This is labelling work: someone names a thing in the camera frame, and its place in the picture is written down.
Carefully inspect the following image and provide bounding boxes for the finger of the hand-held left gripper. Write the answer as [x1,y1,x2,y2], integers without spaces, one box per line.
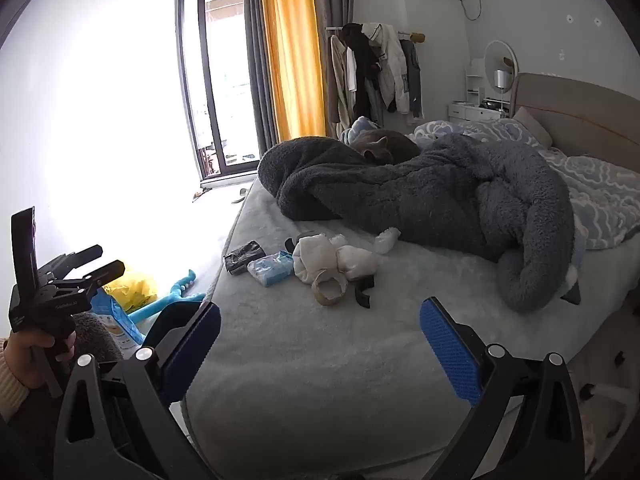
[36,244,104,275]
[47,259,127,294]

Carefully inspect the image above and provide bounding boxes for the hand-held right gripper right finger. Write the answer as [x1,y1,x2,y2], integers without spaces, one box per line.
[419,296,586,480]

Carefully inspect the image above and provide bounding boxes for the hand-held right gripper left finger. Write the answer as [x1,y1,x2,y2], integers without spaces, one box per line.
[52,301,223,480]

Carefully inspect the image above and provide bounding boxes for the black wrapper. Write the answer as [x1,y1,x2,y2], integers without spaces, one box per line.
[223,241,265,276]

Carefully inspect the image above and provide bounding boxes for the black plastic piece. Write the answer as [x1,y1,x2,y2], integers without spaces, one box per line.
[352,276,376,308]

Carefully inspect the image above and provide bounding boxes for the blue tissue packet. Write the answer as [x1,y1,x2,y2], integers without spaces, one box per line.
[247,251,296,287]

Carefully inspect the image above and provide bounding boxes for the white tissue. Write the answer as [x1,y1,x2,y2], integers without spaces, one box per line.
[375,226,402,255]

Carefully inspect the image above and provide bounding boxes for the white sock ball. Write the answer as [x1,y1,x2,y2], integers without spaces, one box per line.
[292,232,346,282]
[335,246,379,282]

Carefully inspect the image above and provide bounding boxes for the cardboard tape roll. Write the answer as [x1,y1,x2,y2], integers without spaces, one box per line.
[311,272,351,306]

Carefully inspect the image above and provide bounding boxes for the person's left forearm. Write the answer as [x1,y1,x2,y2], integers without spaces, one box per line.
[0,355,32,418]

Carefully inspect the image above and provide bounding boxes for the person's left hand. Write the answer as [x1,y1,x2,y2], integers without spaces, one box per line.
[1,331,77,391]

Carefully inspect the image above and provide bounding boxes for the yellow plastic bag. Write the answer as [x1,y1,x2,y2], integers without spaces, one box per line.
[102,269,158,313]

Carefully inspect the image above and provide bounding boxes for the blue printed bag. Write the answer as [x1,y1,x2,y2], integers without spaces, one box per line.
[90,287,143,358]

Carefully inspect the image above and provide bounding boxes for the blue toothed plush toy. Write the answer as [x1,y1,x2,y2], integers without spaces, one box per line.
[127,269,207,328]

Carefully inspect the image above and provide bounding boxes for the bed with grey sheet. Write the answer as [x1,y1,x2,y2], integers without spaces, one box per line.
[182,175,640,480]

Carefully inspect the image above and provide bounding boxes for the grey fleece blanket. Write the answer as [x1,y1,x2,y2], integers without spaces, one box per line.
[257,132,576,315]

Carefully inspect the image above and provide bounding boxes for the grey cat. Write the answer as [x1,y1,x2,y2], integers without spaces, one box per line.
[350,129,422,166]

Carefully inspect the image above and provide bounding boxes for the blue patterned quilt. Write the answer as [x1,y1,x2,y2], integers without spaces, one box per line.
[410,119,640,252]

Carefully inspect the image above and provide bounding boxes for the glass sliding door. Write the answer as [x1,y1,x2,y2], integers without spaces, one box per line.
[177,0,278,182]

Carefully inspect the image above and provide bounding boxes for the beige pillow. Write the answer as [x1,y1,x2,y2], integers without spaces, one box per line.
[512,106,553,148]

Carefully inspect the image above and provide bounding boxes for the white dresser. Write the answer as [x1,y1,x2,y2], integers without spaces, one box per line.
[447,101,511,122]

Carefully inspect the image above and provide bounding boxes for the light blue plush toy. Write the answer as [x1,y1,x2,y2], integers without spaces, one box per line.
[340,116,377,143]

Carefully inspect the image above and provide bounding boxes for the grey curtain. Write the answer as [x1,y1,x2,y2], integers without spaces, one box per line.
[243,0,281,148]
[310,0,356,138]

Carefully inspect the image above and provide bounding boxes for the beige headboard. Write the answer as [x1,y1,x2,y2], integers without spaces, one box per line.
[510,72,640,173]

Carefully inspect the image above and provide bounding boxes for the white desk shelf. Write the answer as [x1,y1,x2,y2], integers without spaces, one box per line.
[464,57,486,106]

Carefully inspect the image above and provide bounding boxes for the grey shirt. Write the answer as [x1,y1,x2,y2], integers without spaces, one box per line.
[400,40,424,118]

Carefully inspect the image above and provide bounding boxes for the white table lamp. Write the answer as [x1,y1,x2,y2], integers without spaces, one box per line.
[494,69,511,111]

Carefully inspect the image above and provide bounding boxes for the yellow curtain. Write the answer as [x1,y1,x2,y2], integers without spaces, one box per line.
[262,0,326,141]

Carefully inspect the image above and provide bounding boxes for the clothes on rack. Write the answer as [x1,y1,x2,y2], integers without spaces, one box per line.
[329,35,352,126]

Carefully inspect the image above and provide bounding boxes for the white jacket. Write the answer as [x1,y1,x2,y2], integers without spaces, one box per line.
[362,22,408,113]

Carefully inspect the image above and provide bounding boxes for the round mirror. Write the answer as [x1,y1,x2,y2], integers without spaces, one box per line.
[484,40,520,102]

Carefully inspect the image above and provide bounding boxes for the black garment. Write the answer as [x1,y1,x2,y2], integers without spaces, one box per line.
[342,23,386,121]

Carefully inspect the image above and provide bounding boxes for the clothes rack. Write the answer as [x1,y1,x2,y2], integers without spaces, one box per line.
[325,25,427,44]

